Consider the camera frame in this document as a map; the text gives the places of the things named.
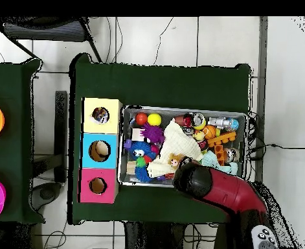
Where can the cloth with coloured dots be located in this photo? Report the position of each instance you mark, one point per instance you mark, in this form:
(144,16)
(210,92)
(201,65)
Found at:
(100,115)

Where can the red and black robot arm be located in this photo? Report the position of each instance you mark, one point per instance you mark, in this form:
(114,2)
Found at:
(227,192)

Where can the silver mesh bin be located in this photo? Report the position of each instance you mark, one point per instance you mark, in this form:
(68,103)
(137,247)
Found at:
(173,111)

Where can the wooden box with three holes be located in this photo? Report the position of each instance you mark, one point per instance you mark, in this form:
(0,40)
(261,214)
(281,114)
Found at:
(100,129)

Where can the purple spiky ball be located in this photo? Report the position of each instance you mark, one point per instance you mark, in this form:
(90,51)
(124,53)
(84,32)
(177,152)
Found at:
(153,133)

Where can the yellow ball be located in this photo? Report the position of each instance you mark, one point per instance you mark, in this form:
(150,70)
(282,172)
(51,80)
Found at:
(154,119)

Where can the red ball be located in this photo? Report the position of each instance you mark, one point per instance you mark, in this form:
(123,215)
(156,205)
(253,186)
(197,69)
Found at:
(141,118)

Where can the cream waffle cloth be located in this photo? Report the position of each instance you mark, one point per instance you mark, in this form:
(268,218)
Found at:
(179,145)

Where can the brown monkey plush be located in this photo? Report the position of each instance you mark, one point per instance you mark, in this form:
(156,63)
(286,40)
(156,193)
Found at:
(174,161)

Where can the black soda can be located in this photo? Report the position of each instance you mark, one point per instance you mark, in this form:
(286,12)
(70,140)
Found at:
(198,119)

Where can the dark green table cloth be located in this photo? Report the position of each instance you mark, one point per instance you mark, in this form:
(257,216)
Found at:
(167,85)
(12,160)

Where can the orange toy basketball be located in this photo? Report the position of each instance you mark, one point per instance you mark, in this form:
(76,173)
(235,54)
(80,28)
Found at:
(209,131)

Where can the mint green cloth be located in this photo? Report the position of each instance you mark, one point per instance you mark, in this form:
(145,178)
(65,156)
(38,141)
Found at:
(210,159)

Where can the orange toy brick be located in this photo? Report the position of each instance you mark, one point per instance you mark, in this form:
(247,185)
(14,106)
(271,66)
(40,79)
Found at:
(219,155)

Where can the black panel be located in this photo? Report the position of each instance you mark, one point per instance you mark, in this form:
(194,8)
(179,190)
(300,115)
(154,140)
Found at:
(61,116)

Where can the black mesh chair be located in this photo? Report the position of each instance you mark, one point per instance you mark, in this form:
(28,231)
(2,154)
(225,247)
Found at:
(46,31)

